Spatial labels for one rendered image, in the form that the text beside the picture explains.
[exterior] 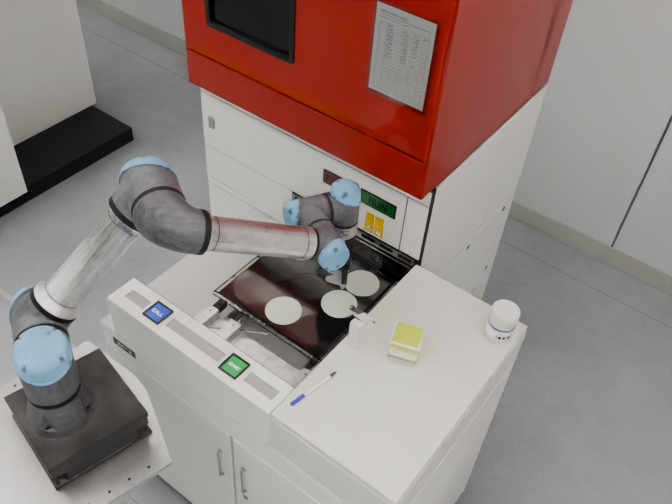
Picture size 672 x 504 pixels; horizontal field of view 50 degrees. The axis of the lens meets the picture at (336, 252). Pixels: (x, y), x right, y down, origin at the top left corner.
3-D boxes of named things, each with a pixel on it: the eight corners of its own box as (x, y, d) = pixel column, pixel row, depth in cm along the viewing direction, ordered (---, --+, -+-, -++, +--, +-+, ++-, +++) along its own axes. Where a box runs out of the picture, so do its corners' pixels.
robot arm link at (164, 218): (153, 220, 136) (361, 242, 164) (141, 186, 143) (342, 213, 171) (136, 266, 142) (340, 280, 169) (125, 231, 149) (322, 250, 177)
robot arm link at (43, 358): (27, 413, 155) (11, 375, 146) (20, 367, 164) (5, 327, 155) (84, 397, 159) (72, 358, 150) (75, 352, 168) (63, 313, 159)
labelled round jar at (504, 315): (492, 318, 188) (500, 294, 181) (516, 332, 185) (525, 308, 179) (479, 335, 184) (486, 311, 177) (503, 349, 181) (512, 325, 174)
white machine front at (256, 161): (212, 177, 244) (204, 72, 216) (415, 293, 212) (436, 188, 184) (206, 181, 243) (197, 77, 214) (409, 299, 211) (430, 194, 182)
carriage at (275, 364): (209, 316, 198) (208, 309, 196) (313, 387, 183) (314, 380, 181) (187, 333, 193) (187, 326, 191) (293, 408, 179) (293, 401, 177)
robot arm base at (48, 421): (43, 450, 160) (32, 424, 153) (17, 404, 168) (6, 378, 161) (106, 415, 167) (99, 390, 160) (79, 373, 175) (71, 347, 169)
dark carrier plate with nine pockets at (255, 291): (298, 228, 218) (298, 226, 218) (393, 282, 205) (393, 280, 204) (219, 293, 198) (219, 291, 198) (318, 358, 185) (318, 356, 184)
